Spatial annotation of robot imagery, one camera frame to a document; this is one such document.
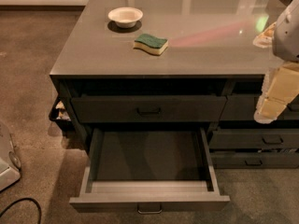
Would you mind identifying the grey middle right drawer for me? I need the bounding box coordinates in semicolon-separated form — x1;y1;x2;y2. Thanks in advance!
209;129;299;149

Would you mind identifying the open grey middle drawer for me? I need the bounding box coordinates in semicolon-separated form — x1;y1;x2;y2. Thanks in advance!
70;129;230;215

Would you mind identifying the green and yellow sponge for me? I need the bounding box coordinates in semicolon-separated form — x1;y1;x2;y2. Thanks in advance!
134;34;168;56

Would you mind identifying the grey bottom right drawer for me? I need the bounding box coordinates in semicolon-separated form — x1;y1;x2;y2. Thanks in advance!
210;152;299;169

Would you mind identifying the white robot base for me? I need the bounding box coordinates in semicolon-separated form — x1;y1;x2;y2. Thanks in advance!
0;122;21;191

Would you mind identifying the grey top left drawer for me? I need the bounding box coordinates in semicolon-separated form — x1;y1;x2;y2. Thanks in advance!
71;95;227;123

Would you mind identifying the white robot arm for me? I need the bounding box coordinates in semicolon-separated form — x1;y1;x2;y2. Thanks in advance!
253;0;299;124

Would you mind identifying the black bin with items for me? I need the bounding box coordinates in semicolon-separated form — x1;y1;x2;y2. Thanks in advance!
49;98;74;133

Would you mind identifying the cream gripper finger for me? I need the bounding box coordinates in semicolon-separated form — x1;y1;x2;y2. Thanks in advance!
253;62;299;124
253;22;276;49

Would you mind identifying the black floor cable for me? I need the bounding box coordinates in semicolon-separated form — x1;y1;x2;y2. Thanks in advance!
0;197;43;224

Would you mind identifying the white paper bowl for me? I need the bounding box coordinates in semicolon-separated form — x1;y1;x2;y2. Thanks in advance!
108;7;143;29

